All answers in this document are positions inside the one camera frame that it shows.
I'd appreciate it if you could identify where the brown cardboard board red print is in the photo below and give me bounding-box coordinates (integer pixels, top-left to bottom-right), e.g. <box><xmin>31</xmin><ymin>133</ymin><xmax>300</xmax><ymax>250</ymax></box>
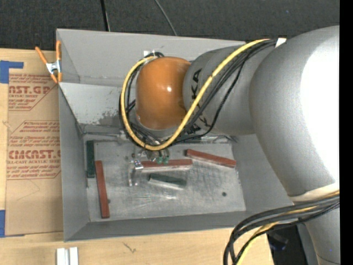
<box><xmin>0</xmin><ymin>47</ymin><xmax>65</xmax><ymax>237</ymax></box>

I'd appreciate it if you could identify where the red-brown flat block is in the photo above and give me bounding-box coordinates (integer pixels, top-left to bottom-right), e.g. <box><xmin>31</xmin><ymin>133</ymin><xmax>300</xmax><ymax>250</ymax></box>
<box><xmin>140</xmin><ymin>158</ymin><xmax>193</xmax><ymax>168</ymax></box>
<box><xmin>94</xmin><ymin>160</ymin><xmax>111</xmax><ymax>220</ymax></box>
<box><xmin>184</xmin><ymin>149</ymin><xmax>238</xmax><ymax>169</ymax></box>

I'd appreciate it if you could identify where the dark green flat block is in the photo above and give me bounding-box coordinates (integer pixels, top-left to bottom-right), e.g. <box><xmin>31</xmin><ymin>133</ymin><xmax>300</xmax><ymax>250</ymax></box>
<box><xmin>86</xmin><ymin>140</ymin><xmax>95</xmax><ymax>178</ymax></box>
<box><xmin>148</xmin><ymin>173</ymin><xmax>188</xmax><ymax>187</ymax></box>

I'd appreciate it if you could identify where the grey metal bin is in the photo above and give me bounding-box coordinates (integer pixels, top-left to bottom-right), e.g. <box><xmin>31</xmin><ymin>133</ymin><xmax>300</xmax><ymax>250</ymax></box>
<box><xmin>56</xmin><ymin>28</ymin><xmax>295</xmax><ymax>242</ymax></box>

